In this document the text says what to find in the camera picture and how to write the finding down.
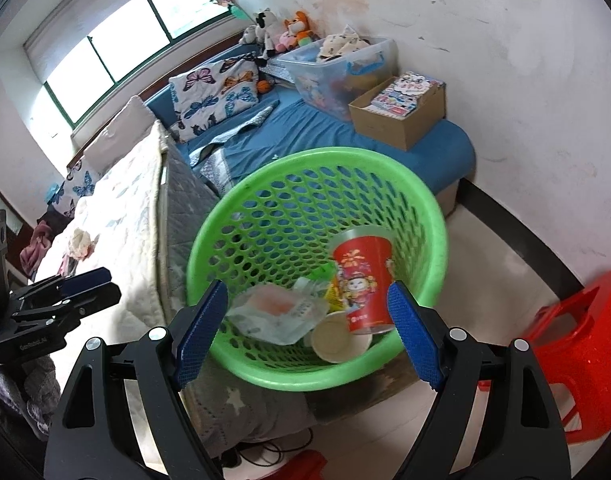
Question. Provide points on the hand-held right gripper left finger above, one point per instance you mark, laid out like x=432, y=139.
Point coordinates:
x=200, y=335

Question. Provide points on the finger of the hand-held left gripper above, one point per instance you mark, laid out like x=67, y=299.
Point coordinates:
x=102, y=296
x=87, y=279

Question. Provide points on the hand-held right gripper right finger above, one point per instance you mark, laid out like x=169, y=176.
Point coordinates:
x=415, y=340

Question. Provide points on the pink and clear plastic wrapper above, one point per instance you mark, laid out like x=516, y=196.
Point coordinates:
x=270, y=310

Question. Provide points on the red printed paper cup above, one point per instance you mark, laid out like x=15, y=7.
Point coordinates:
x=360, y=285

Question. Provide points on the white paper cup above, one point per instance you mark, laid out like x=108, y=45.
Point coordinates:
x=335, y=340

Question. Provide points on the green plastic basket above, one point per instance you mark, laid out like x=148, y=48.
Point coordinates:
x=305, y=195

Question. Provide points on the pink cloth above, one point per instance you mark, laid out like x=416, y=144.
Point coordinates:
x=35, y=250

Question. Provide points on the small butterfly print pillow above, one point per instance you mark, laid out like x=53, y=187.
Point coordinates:
x=82, y=185

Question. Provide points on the grey fleece cloth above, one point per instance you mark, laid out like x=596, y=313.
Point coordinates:
x=20, y=395

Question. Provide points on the beige pillow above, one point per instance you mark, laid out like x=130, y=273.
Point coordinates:
x=120, y=135

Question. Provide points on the red plastic stool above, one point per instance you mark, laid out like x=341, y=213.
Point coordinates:
x=575, y=360
x=300, y=467

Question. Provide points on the grey patterned cloth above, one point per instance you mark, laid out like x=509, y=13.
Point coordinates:
x=220, y=165

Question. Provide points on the cardboard box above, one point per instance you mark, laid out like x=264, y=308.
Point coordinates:
x=410, y=125

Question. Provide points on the large butterfly print pillow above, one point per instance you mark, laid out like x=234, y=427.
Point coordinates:
x=210, y=95

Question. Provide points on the green framed window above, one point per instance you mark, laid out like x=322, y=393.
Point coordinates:
x=120, y=55

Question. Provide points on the blue mattress sheet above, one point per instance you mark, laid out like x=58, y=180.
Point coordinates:
x=325, y=130

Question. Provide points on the colourful booklets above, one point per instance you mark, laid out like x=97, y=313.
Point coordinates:
x=405, y=92

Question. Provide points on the orange ball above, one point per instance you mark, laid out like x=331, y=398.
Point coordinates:
x=264, y=86

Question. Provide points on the clear plastic storage box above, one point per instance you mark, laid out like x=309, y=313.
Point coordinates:
x=325, y=80

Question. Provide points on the cream patterned cloth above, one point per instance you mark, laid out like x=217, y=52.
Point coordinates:
x=343, y=45

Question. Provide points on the black and white plush cow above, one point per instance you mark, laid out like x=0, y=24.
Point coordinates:
x=263, y=30

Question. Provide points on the pink plush toy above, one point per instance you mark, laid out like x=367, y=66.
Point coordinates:
x=287, y=41

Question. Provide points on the green hanging decoration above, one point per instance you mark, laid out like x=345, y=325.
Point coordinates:
x=228, y=0

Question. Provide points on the orange plush toy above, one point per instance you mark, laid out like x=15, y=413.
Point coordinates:
x=300, y=27

